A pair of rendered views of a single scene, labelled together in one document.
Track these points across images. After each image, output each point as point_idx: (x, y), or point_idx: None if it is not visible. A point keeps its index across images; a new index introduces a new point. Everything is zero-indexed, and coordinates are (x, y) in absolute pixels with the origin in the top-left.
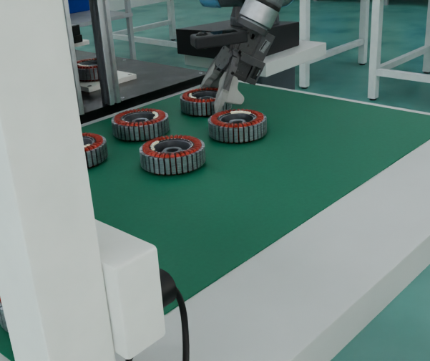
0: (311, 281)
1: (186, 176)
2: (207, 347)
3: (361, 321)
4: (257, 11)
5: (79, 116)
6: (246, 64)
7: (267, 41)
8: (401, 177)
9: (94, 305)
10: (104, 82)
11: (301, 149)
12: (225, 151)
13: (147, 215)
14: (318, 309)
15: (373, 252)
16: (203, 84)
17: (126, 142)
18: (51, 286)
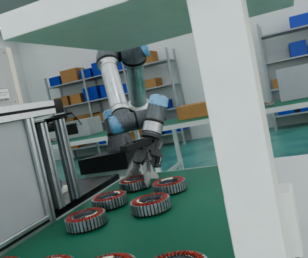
0: (302, 225)
1: (167, 212)
2: None
3: None
4: (154, 126)
5: (62, 208)
6: (153, 156)
7: (160, 142)
8: (281, 181)
9: (284, 220)
10: (71, 185)
11: (214, 186)
12: (173, 198)
13: (171, 232)
14: None
15: None
16: (128, 174)
17: (107, 211)
18: (278, 202)
